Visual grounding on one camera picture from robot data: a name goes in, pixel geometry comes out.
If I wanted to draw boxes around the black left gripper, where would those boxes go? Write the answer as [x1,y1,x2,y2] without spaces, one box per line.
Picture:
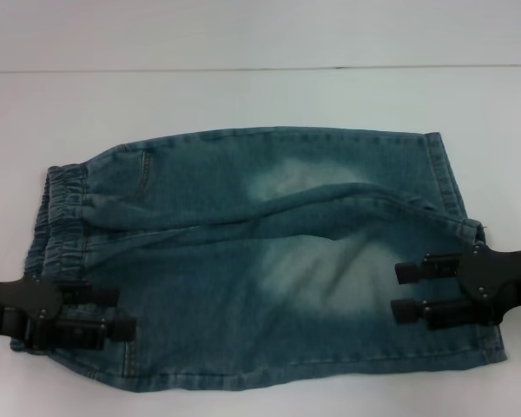
[0,274,139,351]

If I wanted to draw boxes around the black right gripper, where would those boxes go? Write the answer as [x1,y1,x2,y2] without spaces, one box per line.
[390,242,521,328]

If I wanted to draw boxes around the blue denim shorts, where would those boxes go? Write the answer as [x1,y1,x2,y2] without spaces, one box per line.
[9,125,511,396]

